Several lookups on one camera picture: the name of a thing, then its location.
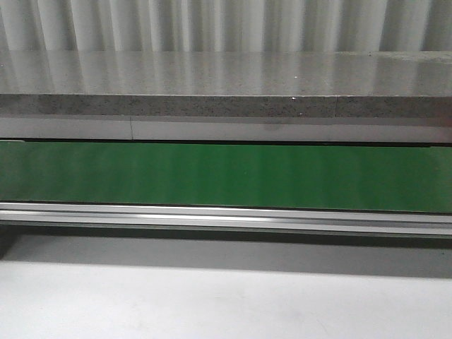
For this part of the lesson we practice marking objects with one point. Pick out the grey speckled stone counter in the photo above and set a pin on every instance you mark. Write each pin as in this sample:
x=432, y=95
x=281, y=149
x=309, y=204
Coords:
x=282, y=97

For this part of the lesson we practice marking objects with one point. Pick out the green conveyor belt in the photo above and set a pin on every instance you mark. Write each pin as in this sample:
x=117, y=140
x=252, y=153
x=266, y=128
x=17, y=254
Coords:
x=338, y=177

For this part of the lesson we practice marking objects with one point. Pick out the white pleated curtain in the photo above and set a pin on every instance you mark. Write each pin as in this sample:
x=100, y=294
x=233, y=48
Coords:
x=227, y=26

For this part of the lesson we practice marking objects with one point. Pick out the aluminium conveyor frame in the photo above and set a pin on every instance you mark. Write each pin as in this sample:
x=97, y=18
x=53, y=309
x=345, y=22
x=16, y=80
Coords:
x=184, y=218

